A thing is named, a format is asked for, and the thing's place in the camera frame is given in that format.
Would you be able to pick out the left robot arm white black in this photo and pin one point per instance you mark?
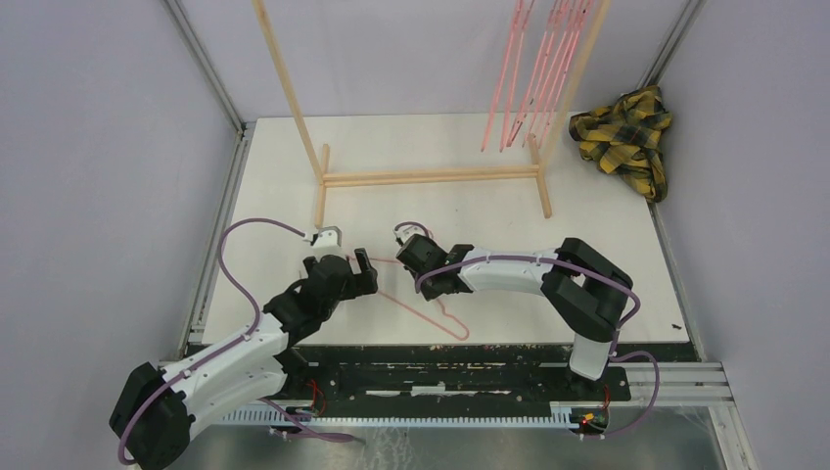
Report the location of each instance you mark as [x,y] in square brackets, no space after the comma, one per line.
[161,410]

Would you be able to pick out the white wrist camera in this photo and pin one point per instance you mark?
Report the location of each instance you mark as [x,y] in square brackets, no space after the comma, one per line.
[403,231]
[327,240]

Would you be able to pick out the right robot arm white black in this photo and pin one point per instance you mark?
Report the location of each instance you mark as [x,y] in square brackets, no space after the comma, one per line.
[593,296]

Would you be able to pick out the white slotted cable duct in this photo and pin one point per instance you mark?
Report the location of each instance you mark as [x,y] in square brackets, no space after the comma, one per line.
[260,414]

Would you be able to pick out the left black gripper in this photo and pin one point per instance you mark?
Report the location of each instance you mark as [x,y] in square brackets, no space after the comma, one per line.
[362,283]

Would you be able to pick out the aluminium frame rail left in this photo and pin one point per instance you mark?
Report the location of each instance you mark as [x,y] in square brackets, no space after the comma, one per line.
[195,155]

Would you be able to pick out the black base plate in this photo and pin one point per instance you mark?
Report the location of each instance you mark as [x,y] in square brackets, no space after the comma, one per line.
[443,381]

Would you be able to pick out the wooden clothes rack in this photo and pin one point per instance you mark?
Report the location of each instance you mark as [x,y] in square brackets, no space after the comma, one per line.
[540,154]

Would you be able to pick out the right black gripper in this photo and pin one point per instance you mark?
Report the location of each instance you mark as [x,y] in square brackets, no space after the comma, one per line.
[429,291]

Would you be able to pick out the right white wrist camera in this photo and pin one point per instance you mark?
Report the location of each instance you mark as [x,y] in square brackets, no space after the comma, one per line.
[403,231]

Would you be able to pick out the yellow plaid shirt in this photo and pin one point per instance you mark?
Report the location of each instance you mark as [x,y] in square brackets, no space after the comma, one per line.
[624,139]

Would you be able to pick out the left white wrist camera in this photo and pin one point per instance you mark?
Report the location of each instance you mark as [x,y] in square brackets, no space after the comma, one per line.
[327,240]

